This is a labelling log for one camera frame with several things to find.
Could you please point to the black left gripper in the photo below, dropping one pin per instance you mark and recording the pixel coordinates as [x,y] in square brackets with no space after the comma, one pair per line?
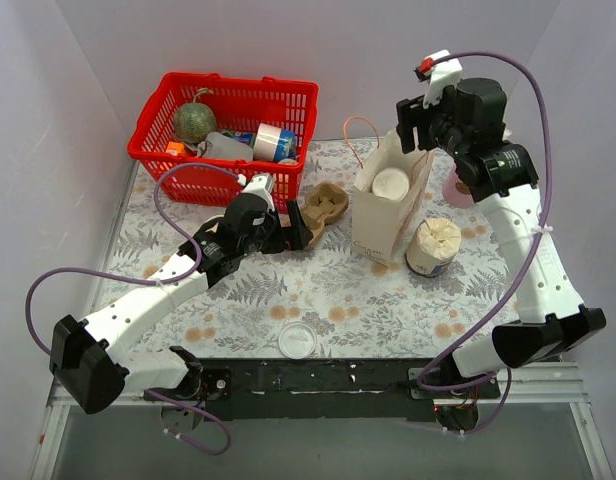
[281,233]

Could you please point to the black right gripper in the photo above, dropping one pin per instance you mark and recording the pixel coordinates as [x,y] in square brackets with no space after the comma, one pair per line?
[414,122]

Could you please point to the kraft paper bag orange handles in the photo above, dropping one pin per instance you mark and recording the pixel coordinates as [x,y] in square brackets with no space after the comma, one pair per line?
[377,223]

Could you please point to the white plastic coffee lid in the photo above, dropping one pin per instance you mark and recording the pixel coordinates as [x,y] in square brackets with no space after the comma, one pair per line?
[297,341]

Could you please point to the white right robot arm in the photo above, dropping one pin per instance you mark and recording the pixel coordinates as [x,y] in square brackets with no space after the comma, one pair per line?
[552,316]

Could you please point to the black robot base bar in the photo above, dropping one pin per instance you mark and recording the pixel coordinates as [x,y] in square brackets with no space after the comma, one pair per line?
[240,389]

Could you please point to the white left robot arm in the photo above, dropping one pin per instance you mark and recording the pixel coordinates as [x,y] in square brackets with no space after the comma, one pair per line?
[92,358]

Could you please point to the brown pulp cup carrier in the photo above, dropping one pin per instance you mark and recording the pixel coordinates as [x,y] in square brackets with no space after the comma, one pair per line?
[324,205]

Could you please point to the floral patterned table mat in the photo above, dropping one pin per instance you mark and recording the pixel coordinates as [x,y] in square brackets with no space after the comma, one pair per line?
[357,308]

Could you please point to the pink straw holder cup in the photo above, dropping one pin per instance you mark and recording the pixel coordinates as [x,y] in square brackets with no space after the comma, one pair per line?
[456,193]

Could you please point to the blue white can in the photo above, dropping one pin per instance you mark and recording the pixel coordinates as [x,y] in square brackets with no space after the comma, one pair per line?
[274,144]

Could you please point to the red plastic shopping basket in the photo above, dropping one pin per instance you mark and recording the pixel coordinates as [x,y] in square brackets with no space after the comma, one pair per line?
[240,106]

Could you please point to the grey pouch package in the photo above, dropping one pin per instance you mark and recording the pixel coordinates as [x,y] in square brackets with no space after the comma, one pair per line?
[219,146]

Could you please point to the orange small carton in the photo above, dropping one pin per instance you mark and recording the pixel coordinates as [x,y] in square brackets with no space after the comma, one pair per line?
[176,149]

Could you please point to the green round melon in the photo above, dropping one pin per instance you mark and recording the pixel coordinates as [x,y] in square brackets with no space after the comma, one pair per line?
[194,121]

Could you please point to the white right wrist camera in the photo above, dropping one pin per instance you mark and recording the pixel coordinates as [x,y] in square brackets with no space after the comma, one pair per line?
[439,76]

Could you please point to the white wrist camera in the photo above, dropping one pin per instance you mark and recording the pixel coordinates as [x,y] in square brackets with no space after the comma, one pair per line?
[439,76]
[261,185]

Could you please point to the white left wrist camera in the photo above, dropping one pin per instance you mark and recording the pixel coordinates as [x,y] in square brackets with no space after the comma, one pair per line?
[261,185]

